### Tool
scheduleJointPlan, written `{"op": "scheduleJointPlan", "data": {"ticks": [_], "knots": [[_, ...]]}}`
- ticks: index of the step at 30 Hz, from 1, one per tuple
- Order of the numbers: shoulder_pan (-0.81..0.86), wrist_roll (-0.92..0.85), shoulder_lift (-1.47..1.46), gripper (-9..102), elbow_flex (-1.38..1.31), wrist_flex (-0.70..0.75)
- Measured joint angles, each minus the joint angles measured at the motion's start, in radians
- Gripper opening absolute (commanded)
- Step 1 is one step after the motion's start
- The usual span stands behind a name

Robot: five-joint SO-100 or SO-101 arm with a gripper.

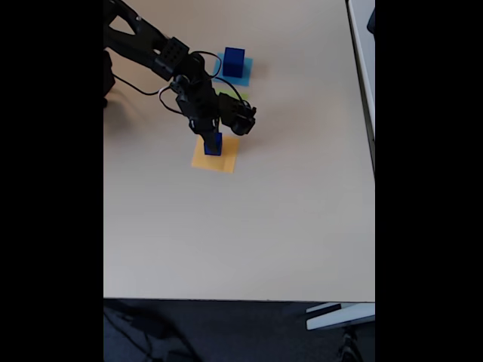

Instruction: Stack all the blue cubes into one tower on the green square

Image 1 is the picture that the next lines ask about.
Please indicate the orange paper square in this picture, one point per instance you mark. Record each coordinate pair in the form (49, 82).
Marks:
(226, 162)

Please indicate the medium blue cube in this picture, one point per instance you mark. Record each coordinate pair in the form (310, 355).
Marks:
(211, 151)

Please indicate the blue paper square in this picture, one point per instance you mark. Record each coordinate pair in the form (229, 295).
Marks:
(247, 75)

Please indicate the green paper square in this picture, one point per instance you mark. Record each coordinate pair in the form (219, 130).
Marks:
(243, 96)

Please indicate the large blue cube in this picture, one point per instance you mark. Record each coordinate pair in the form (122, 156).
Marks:
(233, 66)

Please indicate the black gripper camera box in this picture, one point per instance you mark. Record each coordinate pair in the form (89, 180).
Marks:
(243, 122)

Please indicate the white table foot bar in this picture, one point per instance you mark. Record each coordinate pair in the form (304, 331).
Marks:
(339, 316)

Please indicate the dark blue chair back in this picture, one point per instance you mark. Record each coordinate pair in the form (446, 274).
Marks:
(371, 20)

